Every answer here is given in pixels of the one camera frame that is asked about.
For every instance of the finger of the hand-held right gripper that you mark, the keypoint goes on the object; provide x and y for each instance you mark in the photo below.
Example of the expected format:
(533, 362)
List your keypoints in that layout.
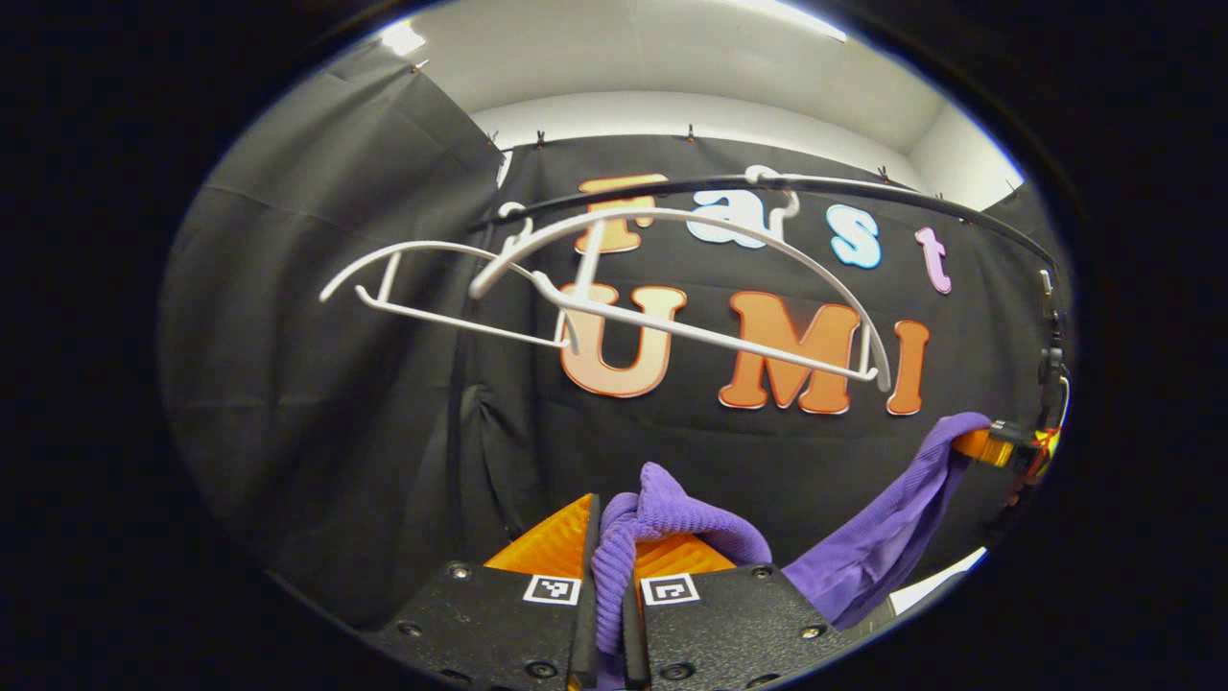
(988, 446)

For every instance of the ceiling light panel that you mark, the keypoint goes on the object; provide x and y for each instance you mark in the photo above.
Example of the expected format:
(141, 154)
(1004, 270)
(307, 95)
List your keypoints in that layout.
(403, 38)

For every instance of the black backdrop cloth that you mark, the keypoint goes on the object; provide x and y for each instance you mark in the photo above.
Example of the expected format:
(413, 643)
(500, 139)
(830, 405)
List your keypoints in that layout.
(336, 432)

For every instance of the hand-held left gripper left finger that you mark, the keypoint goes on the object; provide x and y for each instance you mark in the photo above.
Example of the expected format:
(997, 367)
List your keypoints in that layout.
(480, 629)

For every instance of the black clothes rack rail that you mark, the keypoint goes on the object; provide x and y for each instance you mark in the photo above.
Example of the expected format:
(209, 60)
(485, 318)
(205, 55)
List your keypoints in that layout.
(911, 195)

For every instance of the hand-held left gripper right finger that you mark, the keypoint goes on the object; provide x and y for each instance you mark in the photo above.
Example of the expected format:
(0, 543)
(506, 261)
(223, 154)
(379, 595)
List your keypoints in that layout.
(729, 624)

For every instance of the white plastic hanger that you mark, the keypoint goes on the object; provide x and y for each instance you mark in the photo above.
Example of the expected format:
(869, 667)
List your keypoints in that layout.
(767, 348)
(460, 319)

